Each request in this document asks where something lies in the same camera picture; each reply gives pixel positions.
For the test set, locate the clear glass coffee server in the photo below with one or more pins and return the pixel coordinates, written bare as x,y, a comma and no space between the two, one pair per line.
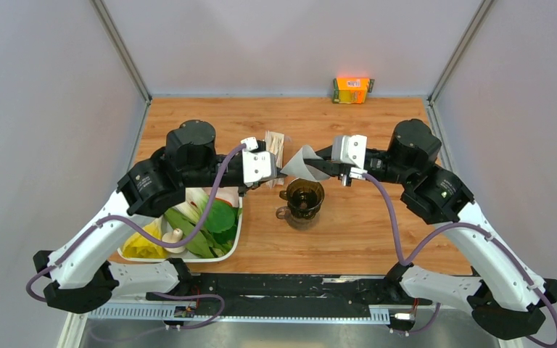
297,223

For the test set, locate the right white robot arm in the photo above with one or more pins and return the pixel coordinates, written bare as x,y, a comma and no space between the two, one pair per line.
504,296

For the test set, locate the pack of paper filters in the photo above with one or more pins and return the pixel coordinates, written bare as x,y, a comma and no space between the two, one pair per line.
275,145

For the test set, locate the yellow napa cabbage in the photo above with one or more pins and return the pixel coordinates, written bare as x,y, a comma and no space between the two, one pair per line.
137,246

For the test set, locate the white mushroom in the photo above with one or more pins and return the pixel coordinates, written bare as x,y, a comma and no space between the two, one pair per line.
174,237

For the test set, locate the dark green leaf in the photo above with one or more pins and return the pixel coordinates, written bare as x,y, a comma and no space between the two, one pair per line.
198,245

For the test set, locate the green bok choy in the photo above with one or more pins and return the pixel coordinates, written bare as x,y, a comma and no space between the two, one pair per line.
223,212

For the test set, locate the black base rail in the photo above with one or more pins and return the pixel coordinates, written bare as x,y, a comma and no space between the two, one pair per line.
289,296

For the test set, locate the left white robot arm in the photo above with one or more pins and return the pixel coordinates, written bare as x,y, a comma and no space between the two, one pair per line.
81,277

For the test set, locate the white rectangular tray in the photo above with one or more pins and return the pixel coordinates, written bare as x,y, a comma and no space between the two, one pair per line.
222,244

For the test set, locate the dark brown coffee dripper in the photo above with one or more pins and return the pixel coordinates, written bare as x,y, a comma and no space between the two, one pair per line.
303,200

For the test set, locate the orange green carton box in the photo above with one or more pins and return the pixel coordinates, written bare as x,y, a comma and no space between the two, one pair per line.
351,90

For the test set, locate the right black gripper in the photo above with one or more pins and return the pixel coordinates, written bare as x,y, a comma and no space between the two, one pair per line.
331,167

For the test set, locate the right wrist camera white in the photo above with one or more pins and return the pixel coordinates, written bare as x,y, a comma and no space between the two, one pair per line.
349,151

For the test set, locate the white paper coffee filter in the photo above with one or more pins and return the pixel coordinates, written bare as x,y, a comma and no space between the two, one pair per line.
297,167

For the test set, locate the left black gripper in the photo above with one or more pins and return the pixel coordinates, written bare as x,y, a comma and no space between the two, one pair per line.
248,186

